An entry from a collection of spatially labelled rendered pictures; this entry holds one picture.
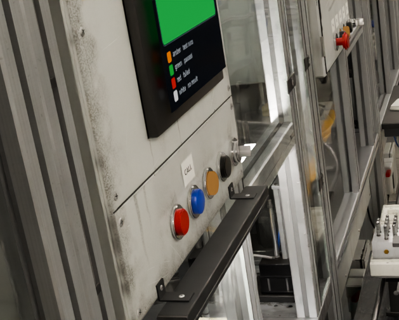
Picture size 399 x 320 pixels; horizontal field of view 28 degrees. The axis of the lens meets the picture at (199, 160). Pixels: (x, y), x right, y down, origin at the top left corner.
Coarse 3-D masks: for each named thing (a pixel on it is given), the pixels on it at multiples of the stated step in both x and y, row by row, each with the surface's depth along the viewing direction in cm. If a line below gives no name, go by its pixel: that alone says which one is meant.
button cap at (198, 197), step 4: (196, 192) 93; (200, 192) 94; (192, 196) 93; (196, 196) 93; (200, 196) 94; (192, 200) 93; (196, 200) 93; (200, 200) 94; (204, 200) 95; (192, 204) 93; (196, 204) 93; (200, 204) 94; (204, 204) 95; (196, 208) 93; (200, 208) 94; (196, 212) 94; (200, 212) 94
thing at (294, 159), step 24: (288, 48) 151; (288, 72) 150; (240, 192) 117; (288, 192) 157; (288, 216) 158; (288, 240) 160; (312, 240) 163; (312, 264) 162; (312, 288) 162; (312, 312) 164
